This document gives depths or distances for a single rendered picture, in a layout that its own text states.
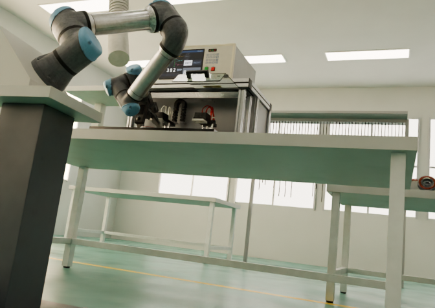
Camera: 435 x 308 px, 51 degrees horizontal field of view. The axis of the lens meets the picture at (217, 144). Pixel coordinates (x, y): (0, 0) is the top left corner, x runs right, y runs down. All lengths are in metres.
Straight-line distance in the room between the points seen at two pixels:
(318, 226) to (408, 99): 2.77
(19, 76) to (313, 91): 7.65
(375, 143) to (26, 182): 1.20
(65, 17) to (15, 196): 0.68
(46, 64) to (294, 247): 7.19
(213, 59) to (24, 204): 1.27
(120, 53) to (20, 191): 2.11
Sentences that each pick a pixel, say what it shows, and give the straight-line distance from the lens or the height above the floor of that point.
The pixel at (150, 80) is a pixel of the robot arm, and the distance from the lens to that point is 1.99.
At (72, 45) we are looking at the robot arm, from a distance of 1.73.
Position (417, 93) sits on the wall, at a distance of 8.79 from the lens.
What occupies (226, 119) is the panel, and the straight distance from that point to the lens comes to 2.41.
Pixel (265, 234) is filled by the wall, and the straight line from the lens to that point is 8.62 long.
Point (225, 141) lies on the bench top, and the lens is 1.82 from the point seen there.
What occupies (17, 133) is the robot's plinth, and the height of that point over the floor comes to 0.60.
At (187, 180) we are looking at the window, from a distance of 9.29.
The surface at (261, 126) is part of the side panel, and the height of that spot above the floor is 0.95.
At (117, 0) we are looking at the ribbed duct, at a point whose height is 2.09.
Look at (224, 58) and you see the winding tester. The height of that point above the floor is 1.24.
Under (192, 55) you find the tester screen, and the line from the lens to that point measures 2.48.
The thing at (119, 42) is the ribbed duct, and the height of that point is 1.69.
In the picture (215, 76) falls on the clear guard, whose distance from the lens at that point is 2.08.
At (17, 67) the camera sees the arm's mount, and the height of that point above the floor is 0.81.
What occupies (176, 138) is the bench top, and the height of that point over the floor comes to 0.71.
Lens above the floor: 0.34
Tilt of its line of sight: 11 degrees up
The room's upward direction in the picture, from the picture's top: 7 degrees clockwise
